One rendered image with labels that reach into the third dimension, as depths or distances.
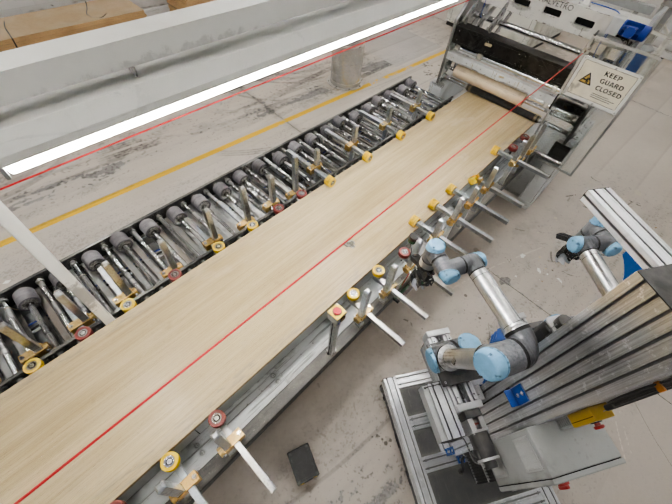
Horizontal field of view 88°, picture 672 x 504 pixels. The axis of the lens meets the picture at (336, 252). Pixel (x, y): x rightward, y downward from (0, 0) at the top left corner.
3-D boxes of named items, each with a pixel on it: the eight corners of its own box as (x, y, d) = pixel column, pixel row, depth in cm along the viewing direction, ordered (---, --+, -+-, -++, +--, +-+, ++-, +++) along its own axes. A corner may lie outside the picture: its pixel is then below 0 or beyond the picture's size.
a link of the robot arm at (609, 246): (594, 258, 158) (581, 239, 164) (616, 257, 159) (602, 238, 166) (606, 248, 152) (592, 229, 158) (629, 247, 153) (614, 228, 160)
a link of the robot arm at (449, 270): (471, 270, 139) (456, 250, 145) (447, 278, 136) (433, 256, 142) (464, 281, 145) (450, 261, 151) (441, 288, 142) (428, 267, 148)
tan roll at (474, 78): (573, 126, 336) (581, 115, 326) (568, 131, 330) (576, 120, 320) (448, 70, 389) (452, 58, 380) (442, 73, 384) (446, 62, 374)
